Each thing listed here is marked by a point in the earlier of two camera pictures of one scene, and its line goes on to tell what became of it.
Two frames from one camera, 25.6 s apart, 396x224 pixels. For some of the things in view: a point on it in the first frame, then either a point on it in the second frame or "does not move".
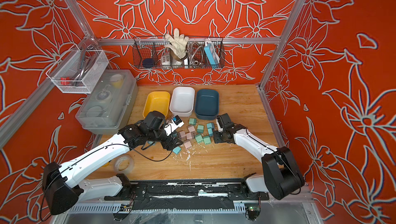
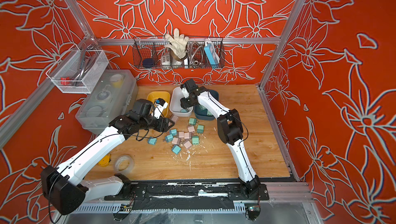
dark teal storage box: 207,104 does not move
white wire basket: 79,71 does not move
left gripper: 171,143 → 163,126
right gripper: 216,138 → 183,103
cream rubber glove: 178,44 does not move
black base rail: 193,191 does not move
